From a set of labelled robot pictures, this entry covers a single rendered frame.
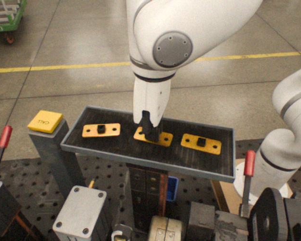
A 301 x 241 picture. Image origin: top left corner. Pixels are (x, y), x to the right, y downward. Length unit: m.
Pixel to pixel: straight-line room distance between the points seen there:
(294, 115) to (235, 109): 1.83
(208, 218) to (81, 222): 0.24
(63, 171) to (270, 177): 0.62
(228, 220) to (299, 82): 0.37
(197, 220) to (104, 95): 2.17
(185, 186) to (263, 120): 1.59
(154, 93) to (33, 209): 0.77
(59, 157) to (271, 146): 0.58
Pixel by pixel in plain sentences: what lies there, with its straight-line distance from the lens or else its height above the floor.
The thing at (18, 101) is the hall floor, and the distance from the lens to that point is 2.79.
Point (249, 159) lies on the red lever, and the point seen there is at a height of 1.15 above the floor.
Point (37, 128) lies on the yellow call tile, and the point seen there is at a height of 1.16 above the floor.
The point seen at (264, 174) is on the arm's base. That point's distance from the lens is 0.85.
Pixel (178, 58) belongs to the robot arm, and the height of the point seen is 1.42.
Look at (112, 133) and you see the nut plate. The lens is 0.56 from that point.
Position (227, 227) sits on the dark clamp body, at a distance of 0.55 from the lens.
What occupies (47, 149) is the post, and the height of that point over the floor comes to 1.09.
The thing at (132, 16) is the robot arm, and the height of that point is 1.44.
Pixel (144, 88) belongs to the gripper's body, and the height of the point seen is 1.33.
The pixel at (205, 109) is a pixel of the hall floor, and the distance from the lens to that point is 2.43.
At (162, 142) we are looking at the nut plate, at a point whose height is 1.16.
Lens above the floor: 1.57
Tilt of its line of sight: 45 degrees down
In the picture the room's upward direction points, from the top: straight up
